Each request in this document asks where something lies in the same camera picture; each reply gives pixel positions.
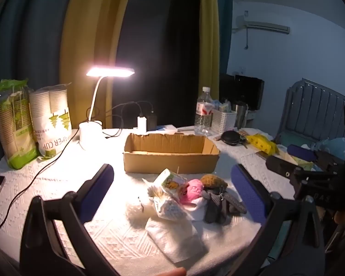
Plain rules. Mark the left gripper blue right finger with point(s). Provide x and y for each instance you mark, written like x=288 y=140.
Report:
x=254 y=195

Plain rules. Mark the white phone charger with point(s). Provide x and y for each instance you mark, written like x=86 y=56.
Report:
x=142 y=125

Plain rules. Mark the white towel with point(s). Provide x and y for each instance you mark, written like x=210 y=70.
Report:
x=178 y=240

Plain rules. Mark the cotton swab bag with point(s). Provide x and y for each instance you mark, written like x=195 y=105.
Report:
x=165 y=204

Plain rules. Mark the white perforated basket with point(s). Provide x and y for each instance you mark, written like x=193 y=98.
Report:
x=222 y=121

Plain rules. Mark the white paper cup pack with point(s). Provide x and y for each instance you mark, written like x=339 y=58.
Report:
x=50 y=118

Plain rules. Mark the white desk lamp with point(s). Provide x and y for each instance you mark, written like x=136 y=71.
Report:
x=91 y=134

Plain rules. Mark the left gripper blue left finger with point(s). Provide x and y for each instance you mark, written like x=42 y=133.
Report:
x=92 y=192

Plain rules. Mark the grey dotted gloves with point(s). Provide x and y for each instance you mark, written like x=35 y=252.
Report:
x=220 y=205

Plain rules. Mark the pink plush toy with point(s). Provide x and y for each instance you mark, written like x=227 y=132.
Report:
x=190 y=191

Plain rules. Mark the yellow curtain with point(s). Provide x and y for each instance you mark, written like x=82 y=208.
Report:
x=90 y=36

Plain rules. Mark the clear water bottle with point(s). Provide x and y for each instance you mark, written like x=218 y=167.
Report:
x=203 y=112

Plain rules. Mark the black monitor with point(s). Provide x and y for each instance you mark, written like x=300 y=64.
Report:
x=241 y=89

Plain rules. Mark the cardboard box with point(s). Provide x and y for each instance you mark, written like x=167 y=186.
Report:
x=182 y=154

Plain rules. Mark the white power strip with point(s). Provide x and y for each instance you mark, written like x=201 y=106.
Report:
x=167 y=129

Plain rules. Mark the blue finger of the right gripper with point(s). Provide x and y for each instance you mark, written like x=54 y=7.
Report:
x=280 y=166
x=302 y=153

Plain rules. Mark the green paper cup pack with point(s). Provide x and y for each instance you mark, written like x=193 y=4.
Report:
x=16 y=129

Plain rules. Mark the brown fuzzy pompom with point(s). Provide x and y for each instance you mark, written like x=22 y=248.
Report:
x=213 y=182

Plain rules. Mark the black round zip case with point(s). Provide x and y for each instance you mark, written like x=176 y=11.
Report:
x=231 y=137

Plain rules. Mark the left hand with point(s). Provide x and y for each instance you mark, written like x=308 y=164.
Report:
x=181 y=271

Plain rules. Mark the white fluffy ball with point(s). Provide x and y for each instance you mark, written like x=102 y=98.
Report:
x=138 y=214

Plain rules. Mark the black power adapter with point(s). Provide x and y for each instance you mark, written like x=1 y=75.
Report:
x=151 y=122

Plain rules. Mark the wall air conditioner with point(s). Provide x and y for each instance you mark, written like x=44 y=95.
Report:
x=242 y=23

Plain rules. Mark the yellow plastic bag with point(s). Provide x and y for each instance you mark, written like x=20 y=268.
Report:
x=263 y=144

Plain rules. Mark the cartoon tissue packet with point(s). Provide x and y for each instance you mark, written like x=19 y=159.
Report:
x=171 y=182

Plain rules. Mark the steel thermos cup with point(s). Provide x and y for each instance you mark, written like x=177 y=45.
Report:
x=241 y=110

